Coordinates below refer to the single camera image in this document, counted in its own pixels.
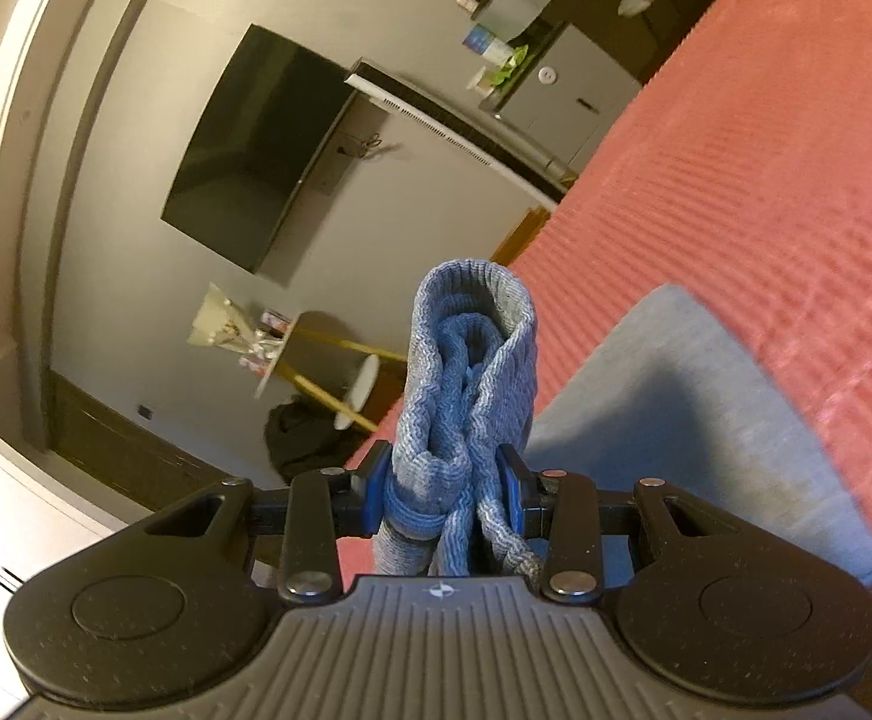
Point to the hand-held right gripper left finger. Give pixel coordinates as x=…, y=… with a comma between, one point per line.
x=376, y=495

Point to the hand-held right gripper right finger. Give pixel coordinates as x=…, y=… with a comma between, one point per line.
x=512, y=491

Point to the blue-grey sweat pants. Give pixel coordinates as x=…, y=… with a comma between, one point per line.
x=466, y=360

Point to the black cloth heap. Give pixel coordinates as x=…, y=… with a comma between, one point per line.
x=305, y=442

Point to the yellow-legged round side table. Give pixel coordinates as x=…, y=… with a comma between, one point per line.
x=331, y=390

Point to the table ornament with figures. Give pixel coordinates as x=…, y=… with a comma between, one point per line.
x=233, y=330

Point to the grey cabinet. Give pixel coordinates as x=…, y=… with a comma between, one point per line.
x=578, y=101

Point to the pink ribbed blanket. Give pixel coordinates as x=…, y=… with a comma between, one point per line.
x=743, y=165

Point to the green leafy decoration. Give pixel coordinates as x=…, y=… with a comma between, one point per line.
x=509, y=67

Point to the blue and white cup stack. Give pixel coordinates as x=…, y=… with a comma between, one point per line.
x=487, y=43

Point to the black wall television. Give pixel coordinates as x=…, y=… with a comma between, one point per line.
x=256, y=150

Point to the white wall heater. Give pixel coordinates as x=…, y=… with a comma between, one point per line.
x=443, y=124

